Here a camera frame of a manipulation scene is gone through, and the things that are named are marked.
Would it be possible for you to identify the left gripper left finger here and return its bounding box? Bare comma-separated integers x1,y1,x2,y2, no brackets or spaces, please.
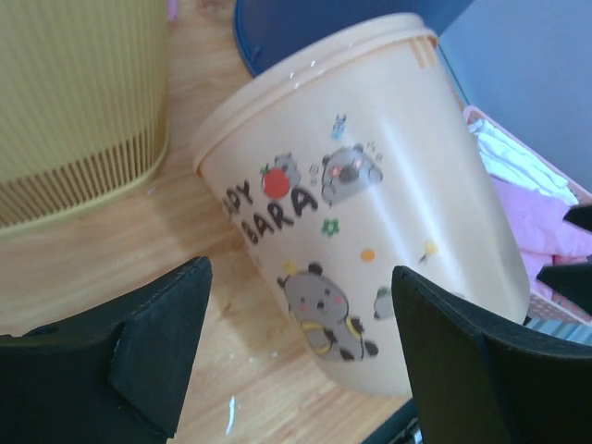
1,257,212,443

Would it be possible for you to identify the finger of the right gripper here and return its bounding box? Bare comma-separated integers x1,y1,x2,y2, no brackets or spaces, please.
563,203,592,229
536,263,592,305

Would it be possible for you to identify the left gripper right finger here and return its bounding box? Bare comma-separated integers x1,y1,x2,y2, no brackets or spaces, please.
391,265,591,443

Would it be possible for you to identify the peach cartoon plastic bucket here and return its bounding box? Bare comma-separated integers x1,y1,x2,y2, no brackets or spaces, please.
191,13,530,395

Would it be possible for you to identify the yellow slatted waste bin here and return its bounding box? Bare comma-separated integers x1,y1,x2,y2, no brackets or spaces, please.
1,0,169,237

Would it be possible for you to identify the large blue plastic bucket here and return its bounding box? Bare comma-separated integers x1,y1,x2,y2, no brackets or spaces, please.
232,1,470,78

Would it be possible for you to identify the pink towel in basket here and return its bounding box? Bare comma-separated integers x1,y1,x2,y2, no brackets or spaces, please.
492,178,591,300

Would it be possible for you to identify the pink perforated basket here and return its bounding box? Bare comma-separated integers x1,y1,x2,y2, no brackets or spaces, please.
463,106,591,345

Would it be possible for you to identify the white cloth in basket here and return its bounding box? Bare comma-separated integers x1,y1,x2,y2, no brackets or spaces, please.
468,118,578,205

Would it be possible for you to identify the folded pink shirt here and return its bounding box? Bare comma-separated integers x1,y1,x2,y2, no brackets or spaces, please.
167,0,179,21

